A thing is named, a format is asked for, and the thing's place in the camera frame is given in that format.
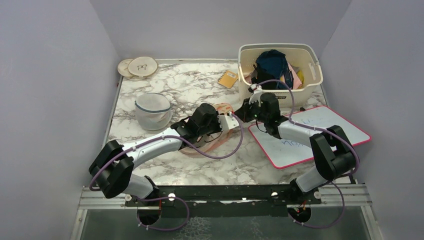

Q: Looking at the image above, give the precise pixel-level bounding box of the yellow garment in basket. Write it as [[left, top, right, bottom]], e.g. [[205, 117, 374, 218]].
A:
[[296, 70, 305, 85]]

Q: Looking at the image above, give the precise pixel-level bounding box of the yellow spiral notebook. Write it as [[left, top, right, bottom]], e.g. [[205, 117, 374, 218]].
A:
[[218, 70, 239, 89]]

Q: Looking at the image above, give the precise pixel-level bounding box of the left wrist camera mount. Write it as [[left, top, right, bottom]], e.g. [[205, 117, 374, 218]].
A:
[[218, 112, 240, 132]]

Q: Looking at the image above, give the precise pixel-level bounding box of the white cylindrical mesh bag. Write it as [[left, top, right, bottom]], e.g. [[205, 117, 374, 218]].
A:
[[134, 92, 172, 131]]

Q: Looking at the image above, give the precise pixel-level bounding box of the rear round wooden coaster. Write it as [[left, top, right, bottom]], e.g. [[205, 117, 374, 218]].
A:
[[117, 58, 133, 78]]

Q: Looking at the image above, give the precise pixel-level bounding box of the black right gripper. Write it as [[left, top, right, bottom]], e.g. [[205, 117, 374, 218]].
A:
[[234, 97, 269, 124]]

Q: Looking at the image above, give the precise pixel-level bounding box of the black garment in basket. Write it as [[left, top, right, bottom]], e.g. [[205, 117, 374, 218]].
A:
[[250, 70, 277, 90]]

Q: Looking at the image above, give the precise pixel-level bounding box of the cream plastic laundry basket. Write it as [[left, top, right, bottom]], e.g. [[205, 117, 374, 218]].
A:
[[238, 43, 323, 107]]

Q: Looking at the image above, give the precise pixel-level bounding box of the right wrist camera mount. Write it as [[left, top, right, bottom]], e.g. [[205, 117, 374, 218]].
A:
[[248, 83, 263, 105]]

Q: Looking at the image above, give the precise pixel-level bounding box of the dark blue garment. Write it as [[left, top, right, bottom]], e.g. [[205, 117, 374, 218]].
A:
[[253, 49, 291, 89]]

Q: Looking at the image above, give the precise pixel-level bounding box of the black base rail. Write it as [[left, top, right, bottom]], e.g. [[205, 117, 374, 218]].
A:
[[125, 184, 322, 218]]

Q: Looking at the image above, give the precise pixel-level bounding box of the pink garment in basket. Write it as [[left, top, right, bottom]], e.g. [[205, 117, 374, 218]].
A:
[[285, 64, 303, 90]]

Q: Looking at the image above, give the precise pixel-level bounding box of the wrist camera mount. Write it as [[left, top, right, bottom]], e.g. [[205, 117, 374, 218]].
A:
[[218, 112, 240, 132], [248, 83, 263, 105]]

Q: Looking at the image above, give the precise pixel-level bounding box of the pink framed whiteboard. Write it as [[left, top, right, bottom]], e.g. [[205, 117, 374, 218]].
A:
[[248, 105, 372, 170]]

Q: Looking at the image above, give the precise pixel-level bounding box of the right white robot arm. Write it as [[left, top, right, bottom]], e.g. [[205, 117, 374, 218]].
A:
[[234, 93, 359, 204]]

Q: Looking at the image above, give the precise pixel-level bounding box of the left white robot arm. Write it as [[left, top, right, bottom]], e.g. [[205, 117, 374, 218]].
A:
[[88, 103, 240, 206]]

